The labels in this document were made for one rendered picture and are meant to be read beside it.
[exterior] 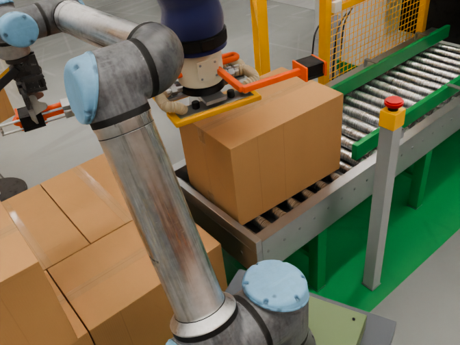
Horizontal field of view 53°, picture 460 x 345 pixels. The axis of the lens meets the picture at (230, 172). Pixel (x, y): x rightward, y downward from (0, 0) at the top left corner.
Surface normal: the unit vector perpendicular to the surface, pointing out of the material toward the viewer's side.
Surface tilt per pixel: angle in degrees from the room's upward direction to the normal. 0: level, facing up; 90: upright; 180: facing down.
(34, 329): 90
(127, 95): 66
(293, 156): 90
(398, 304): 0
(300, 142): 90
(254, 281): 6
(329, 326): 2
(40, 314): 90
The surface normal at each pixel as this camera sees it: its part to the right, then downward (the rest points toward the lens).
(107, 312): -0.10, -0.79
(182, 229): 0.65, 0.00
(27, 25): 0.55, 0.46
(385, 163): -0.77, 0.44
